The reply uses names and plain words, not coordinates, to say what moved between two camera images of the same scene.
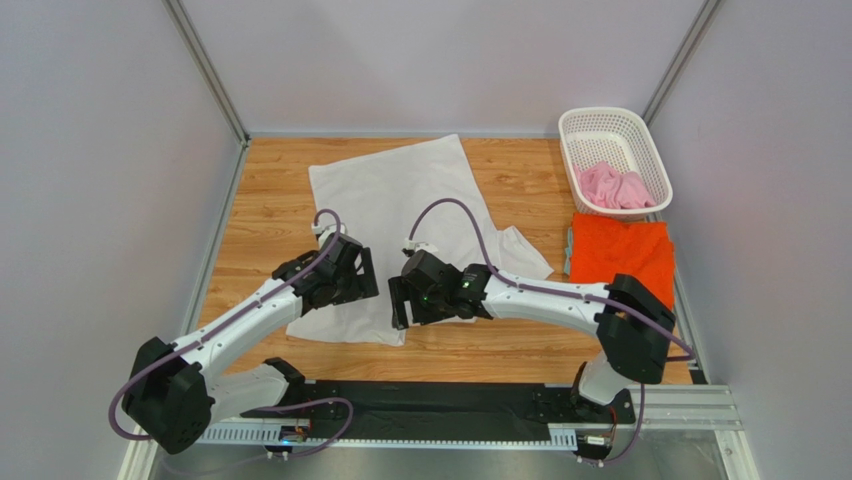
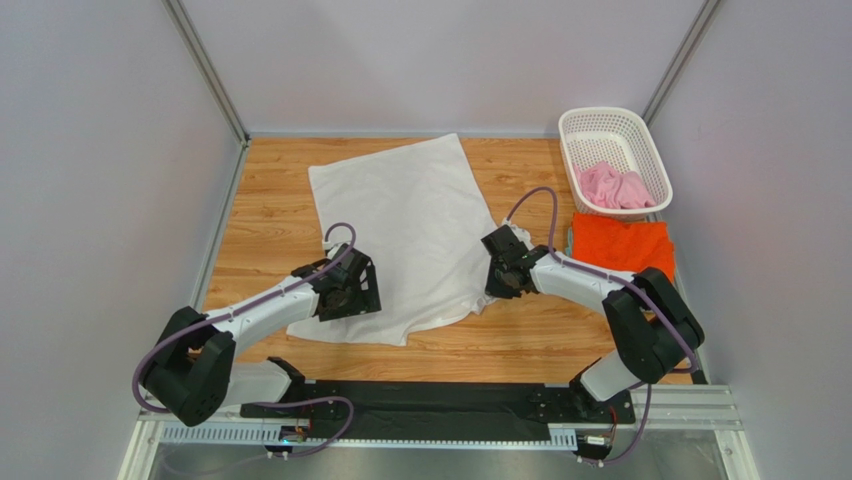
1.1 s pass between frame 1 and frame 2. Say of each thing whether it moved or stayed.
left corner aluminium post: stayed
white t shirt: stayed
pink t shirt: stayed
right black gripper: moved
